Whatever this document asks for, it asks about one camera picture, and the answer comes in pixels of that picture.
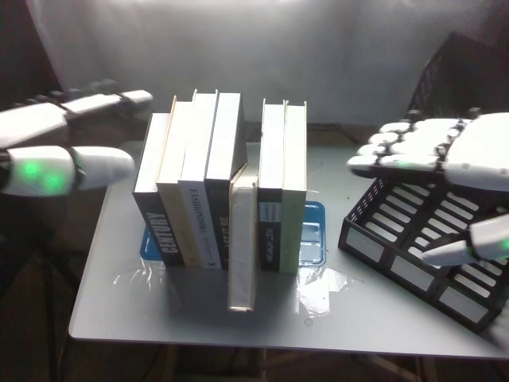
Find black tripod stand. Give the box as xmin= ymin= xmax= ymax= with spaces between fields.
xmin=35 ymin=234 xmax=87 ymax=382

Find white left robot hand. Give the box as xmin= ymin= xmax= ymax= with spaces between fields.
xmin=0 ymin=79 xmax=154 ymax=198

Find black CENTURY book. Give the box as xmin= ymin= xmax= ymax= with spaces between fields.
xmin=133 ymin=112 xmax=186 ymax=267

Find white backdrop curtain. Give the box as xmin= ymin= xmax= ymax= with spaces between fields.
xmin=23 ymin=0 xmax=509 ymax=132

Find white FASHIONPEDIA book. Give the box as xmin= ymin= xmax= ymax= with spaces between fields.
xmin=177 ymin=89 xmax=223 ymax=270

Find light green book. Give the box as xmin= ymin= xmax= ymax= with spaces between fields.
xmin=279 ymin=100 xmax=309 ymax=275

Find white beige book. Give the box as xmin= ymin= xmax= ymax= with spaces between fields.
xmin=227 ymin=165 xmax=259 ymax=312

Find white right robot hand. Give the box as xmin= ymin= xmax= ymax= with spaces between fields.
xmin=344 ymin=106 xmax=509 ymax=268

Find black LET IT BE book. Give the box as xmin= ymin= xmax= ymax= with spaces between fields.
xmin=204 ymin=92 xmax=248 ymax=271

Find black book with grey label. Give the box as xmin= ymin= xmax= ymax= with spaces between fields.
xmin=257 ymin=99 xmax=286 ymax=272

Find blue plastic tray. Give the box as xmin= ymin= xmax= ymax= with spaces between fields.
xmin=139 ymin=201 xmax=328 ymax=267

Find cream yellow book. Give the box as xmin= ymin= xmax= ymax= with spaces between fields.
xmin=156 ymin=95 xmax=202 ymax=267

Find black slotted file rack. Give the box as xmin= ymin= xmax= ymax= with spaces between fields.
xmin=337 ymin=31 xmax=509 ymax=334

